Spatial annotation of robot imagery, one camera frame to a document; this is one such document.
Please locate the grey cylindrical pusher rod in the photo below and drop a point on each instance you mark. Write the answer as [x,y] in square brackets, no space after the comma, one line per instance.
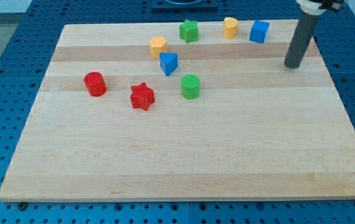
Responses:
[300,41]

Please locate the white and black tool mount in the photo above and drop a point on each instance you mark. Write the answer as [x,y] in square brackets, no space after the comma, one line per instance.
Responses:
[317,7]

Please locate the green star block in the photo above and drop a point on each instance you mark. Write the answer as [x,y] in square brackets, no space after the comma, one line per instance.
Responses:
[188,31]

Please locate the red star block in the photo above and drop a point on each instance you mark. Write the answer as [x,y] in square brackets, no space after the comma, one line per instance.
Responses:
[142,96]

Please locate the blue cube block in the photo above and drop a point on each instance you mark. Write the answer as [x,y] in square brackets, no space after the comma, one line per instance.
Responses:
[258,31]

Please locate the yellow heart block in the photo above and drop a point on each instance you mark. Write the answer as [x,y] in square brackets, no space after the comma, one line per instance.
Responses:
[230,27]

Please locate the green cylinder block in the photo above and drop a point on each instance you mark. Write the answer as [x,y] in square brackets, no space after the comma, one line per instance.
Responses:
[190,86]

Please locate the blue triangle block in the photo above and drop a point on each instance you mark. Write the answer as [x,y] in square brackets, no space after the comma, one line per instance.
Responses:
[168,62]

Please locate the yellow hexagon block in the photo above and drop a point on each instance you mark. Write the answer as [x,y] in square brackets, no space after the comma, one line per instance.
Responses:
[157,45]

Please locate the wooden board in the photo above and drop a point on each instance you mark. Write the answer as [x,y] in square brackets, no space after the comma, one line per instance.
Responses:
[257,130]

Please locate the red cylinder block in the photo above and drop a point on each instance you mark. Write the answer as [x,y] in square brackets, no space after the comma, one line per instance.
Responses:
[95,84]

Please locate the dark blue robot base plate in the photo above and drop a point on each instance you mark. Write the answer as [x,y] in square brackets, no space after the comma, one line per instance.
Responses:
[183,4]

